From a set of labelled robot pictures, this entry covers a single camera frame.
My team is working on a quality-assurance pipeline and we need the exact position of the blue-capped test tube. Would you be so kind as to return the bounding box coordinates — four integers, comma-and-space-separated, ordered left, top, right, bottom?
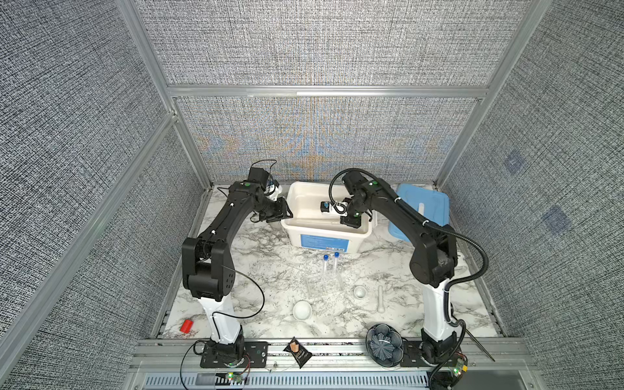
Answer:
332, 252, 342, 289
322, 254, 332, 290

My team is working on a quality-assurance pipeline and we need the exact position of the white plastic storage bin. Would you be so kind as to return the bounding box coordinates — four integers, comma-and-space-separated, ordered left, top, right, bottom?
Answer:
280, 182, 377, 254

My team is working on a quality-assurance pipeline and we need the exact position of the small white mortar bowl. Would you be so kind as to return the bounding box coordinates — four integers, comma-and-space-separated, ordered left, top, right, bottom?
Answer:
353, 285, 367, 300

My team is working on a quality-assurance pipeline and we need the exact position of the blue plastic bin lid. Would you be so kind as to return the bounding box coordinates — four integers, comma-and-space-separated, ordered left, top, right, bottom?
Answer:
396, 184, 450, 226

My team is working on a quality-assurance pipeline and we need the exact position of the white round dish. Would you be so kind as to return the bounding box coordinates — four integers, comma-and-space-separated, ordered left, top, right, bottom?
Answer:
292, 301, 313, 321

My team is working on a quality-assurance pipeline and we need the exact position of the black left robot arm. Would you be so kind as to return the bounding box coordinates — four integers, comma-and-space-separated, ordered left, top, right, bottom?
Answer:
181, 178, 293, 364

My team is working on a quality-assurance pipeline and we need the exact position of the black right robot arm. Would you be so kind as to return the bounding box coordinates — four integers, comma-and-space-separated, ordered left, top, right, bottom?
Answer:
332, 168, 461, 366

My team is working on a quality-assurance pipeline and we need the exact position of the small red cap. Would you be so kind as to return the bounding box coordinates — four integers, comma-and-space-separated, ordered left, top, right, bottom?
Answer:
180, 318, 194, 334

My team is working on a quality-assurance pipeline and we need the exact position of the black snack packet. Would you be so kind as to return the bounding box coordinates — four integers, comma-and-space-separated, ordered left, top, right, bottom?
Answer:
284, 337, 313, 369

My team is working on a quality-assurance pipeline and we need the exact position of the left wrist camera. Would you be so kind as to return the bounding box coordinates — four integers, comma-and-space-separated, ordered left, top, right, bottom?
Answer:
247, 167, 282, 200

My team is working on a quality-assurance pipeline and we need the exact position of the black corrugated cable conduit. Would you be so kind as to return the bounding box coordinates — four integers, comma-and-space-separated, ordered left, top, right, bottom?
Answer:
327, 167, 489, 332

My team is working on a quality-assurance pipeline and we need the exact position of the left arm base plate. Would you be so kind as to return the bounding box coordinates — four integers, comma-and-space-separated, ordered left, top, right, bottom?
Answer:
200, 341, 269, 369

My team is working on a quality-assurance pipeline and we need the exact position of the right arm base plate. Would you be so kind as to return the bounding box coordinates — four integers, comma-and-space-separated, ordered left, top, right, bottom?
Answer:
400, 339, 435, 368

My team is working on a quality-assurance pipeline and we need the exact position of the black long-handled spoon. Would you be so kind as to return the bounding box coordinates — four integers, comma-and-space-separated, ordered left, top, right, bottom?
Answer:
463, 325, 496, 362

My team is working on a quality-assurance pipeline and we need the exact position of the aluminium front rail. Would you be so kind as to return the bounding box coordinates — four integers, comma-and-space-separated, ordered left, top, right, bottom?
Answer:
122, 338, 547, 389

